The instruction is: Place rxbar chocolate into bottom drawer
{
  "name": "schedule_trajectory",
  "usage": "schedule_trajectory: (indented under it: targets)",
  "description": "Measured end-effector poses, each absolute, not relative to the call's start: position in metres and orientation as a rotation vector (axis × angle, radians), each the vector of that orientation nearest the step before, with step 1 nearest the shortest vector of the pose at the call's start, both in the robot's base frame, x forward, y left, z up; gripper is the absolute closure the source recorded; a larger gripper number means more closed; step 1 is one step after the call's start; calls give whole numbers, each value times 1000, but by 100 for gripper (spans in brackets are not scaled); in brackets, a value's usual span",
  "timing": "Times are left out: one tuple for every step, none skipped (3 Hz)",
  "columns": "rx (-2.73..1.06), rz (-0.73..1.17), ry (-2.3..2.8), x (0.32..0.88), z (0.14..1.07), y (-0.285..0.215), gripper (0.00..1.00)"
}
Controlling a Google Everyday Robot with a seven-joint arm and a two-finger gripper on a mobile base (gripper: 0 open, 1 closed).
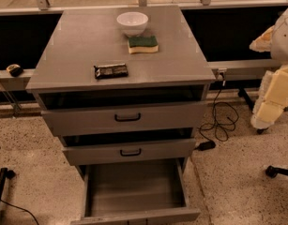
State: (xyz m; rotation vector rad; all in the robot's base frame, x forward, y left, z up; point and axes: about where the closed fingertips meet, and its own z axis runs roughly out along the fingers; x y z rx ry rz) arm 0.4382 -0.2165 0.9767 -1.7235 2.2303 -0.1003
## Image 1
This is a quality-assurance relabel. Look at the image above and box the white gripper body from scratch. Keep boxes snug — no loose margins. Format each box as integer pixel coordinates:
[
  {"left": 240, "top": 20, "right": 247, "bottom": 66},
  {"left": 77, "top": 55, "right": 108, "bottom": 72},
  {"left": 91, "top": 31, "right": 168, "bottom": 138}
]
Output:
[{"left": 265, "top": 65, "right": 288, "bottom": 108}]

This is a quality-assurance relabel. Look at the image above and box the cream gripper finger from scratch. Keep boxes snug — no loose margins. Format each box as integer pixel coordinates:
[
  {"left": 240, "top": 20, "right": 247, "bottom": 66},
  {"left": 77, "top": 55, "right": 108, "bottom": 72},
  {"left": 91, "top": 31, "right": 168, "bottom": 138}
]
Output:
[
  {"left": 250, "top": 71, "right": 284, "bottom": 129},
  {"left": 250, "top": 26, "right": 274, "bottom": 53}
]

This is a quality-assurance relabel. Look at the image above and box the dark chocolate rxbar wrapper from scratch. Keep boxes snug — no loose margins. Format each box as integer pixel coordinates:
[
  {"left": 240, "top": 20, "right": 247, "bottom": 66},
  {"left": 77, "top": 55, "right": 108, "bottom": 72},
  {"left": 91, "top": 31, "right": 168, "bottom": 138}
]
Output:
[{"left": 94, "top": 64, "right": 129, "bottom": 80}]

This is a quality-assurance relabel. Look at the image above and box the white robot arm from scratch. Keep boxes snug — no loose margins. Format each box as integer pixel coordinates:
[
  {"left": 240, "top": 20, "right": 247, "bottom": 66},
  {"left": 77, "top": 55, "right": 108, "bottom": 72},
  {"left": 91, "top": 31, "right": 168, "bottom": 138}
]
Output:
[{"left": 250, "top": 8, "right": 288, "bottom": 129}]

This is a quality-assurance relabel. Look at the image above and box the grey top drawer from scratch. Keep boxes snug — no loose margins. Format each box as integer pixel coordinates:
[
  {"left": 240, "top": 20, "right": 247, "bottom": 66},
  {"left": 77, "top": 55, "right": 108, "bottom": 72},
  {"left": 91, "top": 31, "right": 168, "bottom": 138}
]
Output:
[{"left": 42, "top": 102, "right": 206, "bottom": 136}]

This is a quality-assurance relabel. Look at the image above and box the grey drawer cabinet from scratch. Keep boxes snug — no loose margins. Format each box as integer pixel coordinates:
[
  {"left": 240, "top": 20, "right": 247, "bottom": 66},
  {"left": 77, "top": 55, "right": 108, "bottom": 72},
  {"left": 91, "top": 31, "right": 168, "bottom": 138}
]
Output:
[{"left": 25, "top": 5, "right": 217, "bottom": 225}]

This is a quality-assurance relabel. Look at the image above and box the grey open bottom drawer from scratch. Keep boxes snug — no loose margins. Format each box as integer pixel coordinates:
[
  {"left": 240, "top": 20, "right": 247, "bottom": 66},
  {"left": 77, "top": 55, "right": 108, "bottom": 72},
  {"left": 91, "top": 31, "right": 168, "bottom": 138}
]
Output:
[{"left": 70, "top": 158, "right": 200, "bottom": 225}]

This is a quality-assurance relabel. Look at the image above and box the grey middle drawer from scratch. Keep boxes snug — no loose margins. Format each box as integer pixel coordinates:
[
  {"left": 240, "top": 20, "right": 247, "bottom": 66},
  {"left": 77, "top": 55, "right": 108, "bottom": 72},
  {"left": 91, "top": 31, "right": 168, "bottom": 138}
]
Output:
[{"left": 63, "top": 139, "right": 195, "bottom": 166}]

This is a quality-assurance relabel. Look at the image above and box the black table leg with caster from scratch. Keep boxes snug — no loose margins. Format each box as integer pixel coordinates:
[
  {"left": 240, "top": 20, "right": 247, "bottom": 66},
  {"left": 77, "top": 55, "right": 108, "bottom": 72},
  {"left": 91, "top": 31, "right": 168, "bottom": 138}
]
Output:
[{"left": 238, "top": 87, "right": 267, "bottom": 135}]

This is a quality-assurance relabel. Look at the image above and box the black chair caster leg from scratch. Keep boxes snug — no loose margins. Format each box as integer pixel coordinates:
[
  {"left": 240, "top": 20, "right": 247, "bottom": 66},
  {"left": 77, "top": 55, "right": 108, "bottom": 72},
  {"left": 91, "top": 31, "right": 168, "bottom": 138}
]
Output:
[{"left": 265, "top": 166, "right": 288, "bottom": 178}]

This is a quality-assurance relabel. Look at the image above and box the black power adapter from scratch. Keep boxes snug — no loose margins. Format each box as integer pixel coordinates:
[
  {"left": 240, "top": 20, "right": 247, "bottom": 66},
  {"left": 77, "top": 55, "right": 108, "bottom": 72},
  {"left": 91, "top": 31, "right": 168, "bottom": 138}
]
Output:
[{"left": 196, "top": 141, "right": 216, "bottom": 151}]

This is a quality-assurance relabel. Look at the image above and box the green yellow sponge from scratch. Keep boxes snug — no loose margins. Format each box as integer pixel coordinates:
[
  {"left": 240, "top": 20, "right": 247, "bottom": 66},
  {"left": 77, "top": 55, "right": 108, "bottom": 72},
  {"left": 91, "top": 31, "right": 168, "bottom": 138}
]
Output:
[{"left": 128, "top": 36, "right": 159, "bottom": 54}]

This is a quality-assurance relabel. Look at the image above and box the white ceramic bowl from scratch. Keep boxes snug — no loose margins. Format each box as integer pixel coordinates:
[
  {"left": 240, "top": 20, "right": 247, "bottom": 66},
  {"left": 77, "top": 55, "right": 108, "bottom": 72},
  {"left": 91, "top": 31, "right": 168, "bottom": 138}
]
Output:
[{"left": 116, "top": 12, "right": 148, "bottom": 37}]

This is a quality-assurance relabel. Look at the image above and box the black yellow tape measure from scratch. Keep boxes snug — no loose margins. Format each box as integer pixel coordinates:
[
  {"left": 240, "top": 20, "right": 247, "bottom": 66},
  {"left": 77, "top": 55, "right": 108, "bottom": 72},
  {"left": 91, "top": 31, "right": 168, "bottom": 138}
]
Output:
[{"left": 7, "top": 64, "right": 23, "bottom": 77}]

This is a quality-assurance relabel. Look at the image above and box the black stand left floor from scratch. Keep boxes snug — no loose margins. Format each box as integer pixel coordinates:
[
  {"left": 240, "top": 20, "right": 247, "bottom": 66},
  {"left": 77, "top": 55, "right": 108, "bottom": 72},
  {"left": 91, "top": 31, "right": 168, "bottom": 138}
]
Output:
[{"left": 0, "top": 167, "right": 17, "bottom": 225}]

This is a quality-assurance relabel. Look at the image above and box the black power cable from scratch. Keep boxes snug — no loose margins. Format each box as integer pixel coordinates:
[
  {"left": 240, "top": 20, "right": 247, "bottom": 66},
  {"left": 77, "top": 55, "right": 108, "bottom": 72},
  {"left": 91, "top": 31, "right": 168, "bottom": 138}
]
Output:
[{"left": 198, "top": 87, "right": 240, "bottom": 143}]

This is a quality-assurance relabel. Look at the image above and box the grey metal rail bench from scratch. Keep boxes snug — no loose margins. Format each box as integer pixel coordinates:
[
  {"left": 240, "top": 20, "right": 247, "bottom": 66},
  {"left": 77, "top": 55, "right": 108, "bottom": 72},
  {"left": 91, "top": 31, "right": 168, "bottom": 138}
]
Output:
[{"left": 0, "top": 59, "right": 280, "bottom": 91}]

